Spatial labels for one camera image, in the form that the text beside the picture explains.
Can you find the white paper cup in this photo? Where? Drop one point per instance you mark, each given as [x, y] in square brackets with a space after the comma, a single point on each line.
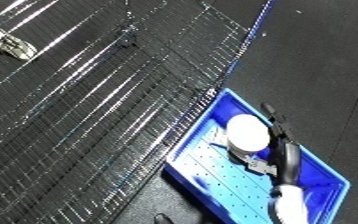
[247, 132]

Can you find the pale right robot forearm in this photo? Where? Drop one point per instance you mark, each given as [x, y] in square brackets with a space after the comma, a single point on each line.
[291, 206]

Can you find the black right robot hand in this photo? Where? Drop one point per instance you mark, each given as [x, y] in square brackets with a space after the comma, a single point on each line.
[288, 160]

